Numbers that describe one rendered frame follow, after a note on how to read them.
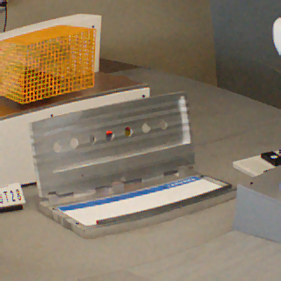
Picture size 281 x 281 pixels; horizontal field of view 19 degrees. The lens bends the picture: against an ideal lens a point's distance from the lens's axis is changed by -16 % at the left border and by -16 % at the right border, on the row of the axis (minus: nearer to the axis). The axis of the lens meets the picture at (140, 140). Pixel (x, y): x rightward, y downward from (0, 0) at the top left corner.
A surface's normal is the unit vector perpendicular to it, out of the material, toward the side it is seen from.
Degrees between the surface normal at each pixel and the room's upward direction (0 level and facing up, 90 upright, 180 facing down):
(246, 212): 90
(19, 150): 90
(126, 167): 79
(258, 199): 90
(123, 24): 90
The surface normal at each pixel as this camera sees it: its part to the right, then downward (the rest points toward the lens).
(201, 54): 0.65, 0.22
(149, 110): 0.58, 0.04
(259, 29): -0.76, 0.19
